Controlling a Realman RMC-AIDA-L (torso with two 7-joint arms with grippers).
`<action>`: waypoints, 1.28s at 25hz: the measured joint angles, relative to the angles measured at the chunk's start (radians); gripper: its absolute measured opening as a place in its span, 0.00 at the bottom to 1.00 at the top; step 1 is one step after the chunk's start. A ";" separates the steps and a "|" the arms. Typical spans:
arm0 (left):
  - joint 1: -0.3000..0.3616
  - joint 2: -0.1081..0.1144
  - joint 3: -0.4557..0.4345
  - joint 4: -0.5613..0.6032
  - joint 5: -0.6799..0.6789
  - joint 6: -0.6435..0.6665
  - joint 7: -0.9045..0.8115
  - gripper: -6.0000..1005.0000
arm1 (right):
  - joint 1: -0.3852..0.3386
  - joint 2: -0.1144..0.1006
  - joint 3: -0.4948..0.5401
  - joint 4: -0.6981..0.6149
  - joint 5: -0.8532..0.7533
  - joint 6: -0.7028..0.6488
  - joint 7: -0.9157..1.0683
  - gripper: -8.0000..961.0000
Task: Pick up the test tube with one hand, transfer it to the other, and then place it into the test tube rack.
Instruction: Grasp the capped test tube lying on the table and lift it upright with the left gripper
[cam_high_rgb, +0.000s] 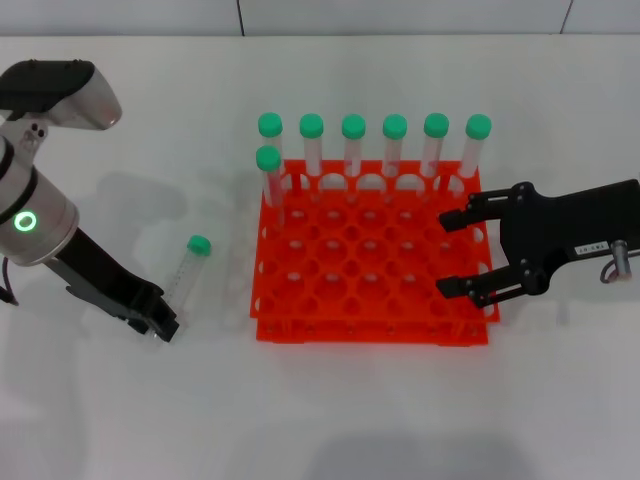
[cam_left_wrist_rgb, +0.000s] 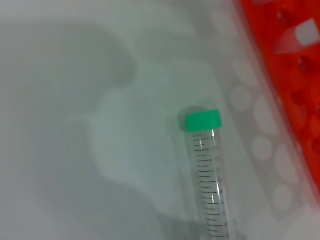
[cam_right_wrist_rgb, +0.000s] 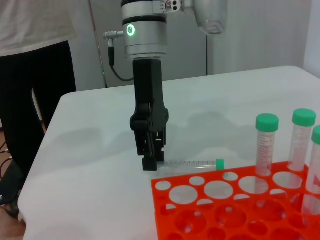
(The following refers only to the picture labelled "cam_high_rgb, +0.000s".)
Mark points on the clear test tube green cap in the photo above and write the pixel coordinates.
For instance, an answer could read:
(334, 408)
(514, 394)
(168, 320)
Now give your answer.
(395, 125)
(436, 125)
(353, 125)
(312, 125)
(199, 244)
(270, 125)
(268, 158)
(478, 126)

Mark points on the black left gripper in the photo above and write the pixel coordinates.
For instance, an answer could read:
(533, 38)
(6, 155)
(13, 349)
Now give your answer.
(100, 275)

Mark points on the orange plastic test tube rack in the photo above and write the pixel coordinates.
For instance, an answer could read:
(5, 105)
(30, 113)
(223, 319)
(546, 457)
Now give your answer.
(375, 300)

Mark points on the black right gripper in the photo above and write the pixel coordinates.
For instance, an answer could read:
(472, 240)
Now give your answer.
(550, 230)

